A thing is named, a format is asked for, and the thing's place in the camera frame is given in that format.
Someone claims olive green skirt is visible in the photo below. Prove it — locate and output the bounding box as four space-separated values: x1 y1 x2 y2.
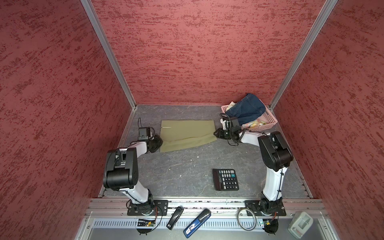
160 120 217 153

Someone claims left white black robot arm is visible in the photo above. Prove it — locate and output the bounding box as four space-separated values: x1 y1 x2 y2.
103 135 163 216

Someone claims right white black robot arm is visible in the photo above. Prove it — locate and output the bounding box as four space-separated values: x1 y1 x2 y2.
214 113 293 216

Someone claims pastel patterned cloth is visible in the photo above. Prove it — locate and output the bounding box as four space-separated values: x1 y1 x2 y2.
242 119 267 129

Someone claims blue denim skirt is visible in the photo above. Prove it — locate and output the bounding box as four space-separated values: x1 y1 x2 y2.
225 93 266 125

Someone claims pink plastic basket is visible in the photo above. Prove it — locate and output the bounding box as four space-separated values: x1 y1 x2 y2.
221 104 279 133

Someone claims black desk calculator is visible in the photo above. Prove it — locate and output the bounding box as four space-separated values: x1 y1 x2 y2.
212 169 239 191

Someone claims left small circuit board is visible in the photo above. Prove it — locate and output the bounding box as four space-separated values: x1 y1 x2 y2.
137 219 157 228

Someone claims small circuit board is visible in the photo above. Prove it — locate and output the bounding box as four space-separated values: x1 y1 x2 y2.
137 219 157 228
263 219 279 235

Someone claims blue black stapler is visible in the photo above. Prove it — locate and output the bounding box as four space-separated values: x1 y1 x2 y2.
183 209 211 239

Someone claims right small circuit board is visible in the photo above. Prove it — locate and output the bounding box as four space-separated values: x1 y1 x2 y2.
263 219 279 235

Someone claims grey plastic dispenser box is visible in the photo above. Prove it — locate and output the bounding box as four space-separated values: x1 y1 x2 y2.
288 211 314 239

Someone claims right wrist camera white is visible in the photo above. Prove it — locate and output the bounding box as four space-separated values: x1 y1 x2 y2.
220 118 228 130

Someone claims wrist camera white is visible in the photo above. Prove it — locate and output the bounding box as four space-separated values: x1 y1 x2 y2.
138 127 153 142
220 118 228 130

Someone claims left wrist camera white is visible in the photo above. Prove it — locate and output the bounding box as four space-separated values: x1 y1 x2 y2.
138 127 153 142

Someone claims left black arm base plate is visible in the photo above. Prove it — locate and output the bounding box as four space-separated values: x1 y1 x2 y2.
126 200 169 217

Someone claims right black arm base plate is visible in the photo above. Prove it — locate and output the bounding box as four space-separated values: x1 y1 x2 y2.
245 199 287 217

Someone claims grey coiled cable ring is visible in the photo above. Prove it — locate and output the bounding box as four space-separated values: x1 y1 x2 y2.
237 208 258 232

